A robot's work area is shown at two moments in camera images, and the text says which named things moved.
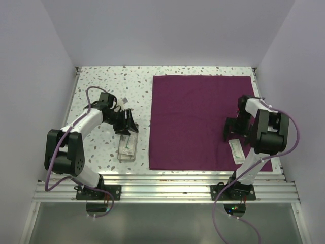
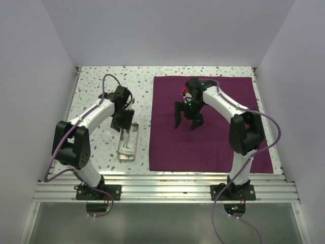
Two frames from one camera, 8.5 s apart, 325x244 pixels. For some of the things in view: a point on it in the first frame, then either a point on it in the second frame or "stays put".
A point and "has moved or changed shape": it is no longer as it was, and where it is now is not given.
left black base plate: [83, 193] stays put
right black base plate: [235, 191] stays put
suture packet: [127, 144] stays put
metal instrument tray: [127, 147] stays put
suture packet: [237, 152] has moved or changed shape
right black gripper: [246, 132] → [197, 119]
